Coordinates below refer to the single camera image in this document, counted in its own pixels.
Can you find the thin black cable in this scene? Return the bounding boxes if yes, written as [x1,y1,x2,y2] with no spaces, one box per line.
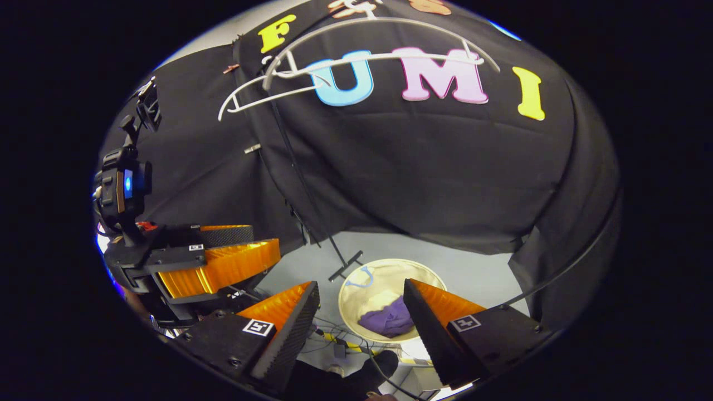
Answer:
[497,188,622,310]

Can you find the black backdrop cloth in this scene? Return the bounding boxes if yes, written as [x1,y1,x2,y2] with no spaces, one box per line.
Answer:
[97,0,622,335]

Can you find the black clothes rack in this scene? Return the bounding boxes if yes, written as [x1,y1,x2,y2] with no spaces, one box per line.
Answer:
[267,6,364,282]

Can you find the cream round laundry hamper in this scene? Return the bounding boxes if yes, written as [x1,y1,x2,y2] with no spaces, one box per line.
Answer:
[338,258,447,344]

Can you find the white plastic hanger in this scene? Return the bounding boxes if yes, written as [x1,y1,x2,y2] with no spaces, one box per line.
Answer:
[217,53,335,121]
[261,0,501,92]

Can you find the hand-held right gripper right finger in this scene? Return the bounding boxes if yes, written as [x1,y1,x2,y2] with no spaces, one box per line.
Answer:
[403,278,555,389]

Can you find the purple corduroy jacket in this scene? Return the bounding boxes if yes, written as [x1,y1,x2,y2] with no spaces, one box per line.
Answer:
[358,295,416,339]

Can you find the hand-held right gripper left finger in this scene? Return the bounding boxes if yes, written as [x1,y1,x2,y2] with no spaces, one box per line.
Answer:
[167,281,321,395]

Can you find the black floor cable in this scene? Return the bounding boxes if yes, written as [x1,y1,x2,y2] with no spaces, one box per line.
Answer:
[311,320,425,400]

